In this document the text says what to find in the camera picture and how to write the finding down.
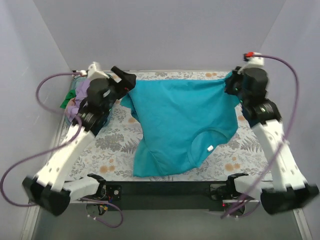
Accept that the teal t-shirt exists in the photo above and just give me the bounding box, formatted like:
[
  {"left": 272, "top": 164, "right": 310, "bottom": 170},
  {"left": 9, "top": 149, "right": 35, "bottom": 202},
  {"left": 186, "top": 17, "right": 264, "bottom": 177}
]
[{"left": 121, "top": 79, "right": 239, "bottom": 178}]

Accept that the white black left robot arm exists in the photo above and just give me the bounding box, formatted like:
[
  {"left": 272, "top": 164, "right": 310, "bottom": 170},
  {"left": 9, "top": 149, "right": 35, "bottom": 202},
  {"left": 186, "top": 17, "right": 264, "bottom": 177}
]
[{"left": 22, "top": 63, "right": 137, "bottom": 216}]

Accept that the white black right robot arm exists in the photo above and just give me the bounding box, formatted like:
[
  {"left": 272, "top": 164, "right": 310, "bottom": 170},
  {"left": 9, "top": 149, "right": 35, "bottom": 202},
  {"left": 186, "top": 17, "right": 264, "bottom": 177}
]
[{"left": 225, "top": 66, "right": 320, "bottom": 215}]

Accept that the lavender t-shirt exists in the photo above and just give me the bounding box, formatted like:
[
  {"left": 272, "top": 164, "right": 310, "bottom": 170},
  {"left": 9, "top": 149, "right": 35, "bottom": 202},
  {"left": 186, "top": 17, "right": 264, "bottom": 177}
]
[{"left": 65, "top": 77, "right": 90, "bottom": 125}]

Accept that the clear teal plastic basket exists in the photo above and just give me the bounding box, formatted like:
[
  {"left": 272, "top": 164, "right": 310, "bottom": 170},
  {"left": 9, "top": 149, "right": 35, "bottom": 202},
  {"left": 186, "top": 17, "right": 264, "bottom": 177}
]
[{"left": 70, "top": 74, "right": 117, "bottom": 134}]

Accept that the green t-shirt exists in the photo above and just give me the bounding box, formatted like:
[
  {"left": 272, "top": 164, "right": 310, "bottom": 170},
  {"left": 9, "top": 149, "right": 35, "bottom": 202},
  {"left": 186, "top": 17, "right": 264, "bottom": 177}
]
[{"left": 60, "top": 89, "right": 76, "bottom": 109}]

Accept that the floral patterned table mat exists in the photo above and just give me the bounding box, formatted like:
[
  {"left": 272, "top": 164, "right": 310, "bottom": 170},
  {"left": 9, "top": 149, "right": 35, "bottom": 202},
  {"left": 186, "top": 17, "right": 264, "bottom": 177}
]
[{"left": 49, "top": 71, "right": 273, "bottom": 182}]

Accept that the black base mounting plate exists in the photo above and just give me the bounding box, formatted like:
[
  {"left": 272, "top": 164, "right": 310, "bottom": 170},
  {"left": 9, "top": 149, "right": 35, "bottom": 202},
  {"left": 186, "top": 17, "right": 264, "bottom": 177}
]
[{"left": 77, "top": 180, "right": 251, "bottom": 213}]

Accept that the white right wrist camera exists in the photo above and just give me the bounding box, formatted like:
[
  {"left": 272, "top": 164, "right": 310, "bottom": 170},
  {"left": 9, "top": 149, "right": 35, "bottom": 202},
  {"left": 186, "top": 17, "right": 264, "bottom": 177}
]
[{"left": 243, "top": 52, "right": 265, "bottom": 69}]

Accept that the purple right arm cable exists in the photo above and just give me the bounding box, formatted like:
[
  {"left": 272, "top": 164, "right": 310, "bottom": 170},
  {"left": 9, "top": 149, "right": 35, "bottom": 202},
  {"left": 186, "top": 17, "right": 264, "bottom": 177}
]
[{"left": 219, "top": 55, "right": 300, "bottom": 220}]

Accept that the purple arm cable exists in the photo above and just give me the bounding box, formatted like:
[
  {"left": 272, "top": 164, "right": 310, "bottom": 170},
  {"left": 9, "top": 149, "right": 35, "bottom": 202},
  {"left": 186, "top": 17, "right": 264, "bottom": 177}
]
[
  {"left": 219, "top": 55, "right": 300, "bottom": 220},
  {"left": 0, "top": 71, "right": 125, "bottom": 229}
]

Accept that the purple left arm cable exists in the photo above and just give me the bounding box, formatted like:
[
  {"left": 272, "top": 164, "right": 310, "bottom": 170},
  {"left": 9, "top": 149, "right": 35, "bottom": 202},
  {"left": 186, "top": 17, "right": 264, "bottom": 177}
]
[{"left": 0, "top": 71, "right": 125, "bottom": 229}]

